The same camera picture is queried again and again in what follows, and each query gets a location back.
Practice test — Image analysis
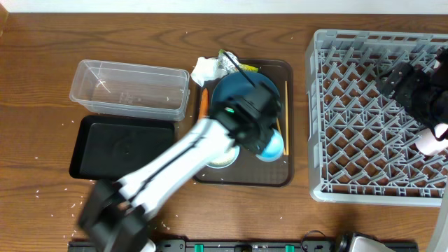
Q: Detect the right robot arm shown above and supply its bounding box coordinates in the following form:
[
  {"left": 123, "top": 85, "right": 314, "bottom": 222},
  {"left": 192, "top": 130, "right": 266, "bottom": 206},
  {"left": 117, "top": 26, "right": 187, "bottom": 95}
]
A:
[{"left": 333, "top": 48, "right": 447, "bottom": 252}]

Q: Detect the light blue cup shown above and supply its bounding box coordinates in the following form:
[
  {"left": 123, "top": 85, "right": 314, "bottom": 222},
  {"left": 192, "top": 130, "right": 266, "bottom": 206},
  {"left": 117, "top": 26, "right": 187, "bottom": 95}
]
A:
[{"left": 256, "top": 129, "right": 283, "bottom": 162}]

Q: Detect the orange carrot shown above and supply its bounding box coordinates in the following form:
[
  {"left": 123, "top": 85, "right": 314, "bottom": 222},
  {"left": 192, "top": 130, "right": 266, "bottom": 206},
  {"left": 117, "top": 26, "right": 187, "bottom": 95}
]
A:
[{"left": 197, "top": 88, "right": 209, "bottom": 120}]

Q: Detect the blue plate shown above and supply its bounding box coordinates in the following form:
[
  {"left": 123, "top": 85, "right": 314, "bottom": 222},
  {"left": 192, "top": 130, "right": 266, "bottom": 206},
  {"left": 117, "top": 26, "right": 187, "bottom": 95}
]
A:
[{"left": 211, "top": 71, "right": 279, "bottom": 104}]

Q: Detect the clear plastic bin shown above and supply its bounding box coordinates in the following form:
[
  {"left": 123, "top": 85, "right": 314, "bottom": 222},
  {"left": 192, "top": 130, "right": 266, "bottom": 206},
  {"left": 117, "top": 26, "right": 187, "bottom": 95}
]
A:
[{"left": 69, "top": 59, "right": 190, "bottom": 121}]

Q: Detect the brown serving tray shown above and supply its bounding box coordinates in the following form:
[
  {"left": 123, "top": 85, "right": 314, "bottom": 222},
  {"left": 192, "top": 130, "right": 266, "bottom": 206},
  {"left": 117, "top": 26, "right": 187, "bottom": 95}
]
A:
[{"left": 194, "top": 58, "right": 294, "bottom": 187}]

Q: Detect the light blue rice bowl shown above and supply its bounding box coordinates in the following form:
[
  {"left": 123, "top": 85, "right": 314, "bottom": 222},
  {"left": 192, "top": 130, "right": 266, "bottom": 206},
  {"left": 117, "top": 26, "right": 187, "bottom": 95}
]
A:
[{"left": 207, "top": 146, "right": 240, "bottom": 169}]

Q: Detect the right wooden chopstick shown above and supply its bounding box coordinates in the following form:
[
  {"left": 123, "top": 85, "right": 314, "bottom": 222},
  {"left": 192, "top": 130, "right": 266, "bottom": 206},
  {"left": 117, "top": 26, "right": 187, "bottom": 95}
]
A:
[{"left": 284, "top": 80, "right": 289, "bottom": 155}]

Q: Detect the white napkin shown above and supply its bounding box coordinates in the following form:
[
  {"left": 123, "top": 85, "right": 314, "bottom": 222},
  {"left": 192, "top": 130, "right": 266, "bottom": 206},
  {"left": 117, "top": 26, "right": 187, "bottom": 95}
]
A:
[{"left": 190, "top": 57, "right": 228, "bottom": 87}]

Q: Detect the grey dishwasher rack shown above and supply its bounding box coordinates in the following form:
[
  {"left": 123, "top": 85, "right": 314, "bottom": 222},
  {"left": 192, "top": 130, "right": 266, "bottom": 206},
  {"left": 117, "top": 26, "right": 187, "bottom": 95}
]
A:
[{"left": 305, "top": 29, "right": 447, "bottom": 207}]

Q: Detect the black plastic tray bin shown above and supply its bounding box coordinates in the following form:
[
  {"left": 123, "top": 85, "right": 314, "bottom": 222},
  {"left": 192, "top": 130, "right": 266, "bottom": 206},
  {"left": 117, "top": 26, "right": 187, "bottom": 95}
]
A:
[{"left": 69, "top": 115, "right": 175, "bottom": 181}]

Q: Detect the foil yellow snack wrapper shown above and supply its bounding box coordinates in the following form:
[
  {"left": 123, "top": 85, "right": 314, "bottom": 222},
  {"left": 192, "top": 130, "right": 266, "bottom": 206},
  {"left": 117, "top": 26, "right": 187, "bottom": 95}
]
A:
[{"left": 218, "top": 49, "right": 258, "bottom": 74}]

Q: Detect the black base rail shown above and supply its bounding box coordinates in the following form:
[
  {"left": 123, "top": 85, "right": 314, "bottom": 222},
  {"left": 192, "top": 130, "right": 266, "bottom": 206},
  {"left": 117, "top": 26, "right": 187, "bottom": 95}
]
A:
[{"left": 67, "top": 234, "right": 419, "bottom": 252}]

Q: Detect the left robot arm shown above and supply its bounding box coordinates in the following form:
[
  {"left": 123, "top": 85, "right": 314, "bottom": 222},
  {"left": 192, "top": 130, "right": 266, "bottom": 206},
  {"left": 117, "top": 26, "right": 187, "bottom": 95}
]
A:
[{"left": 78, "top": 83, "right": 281, "bottom": 251}]

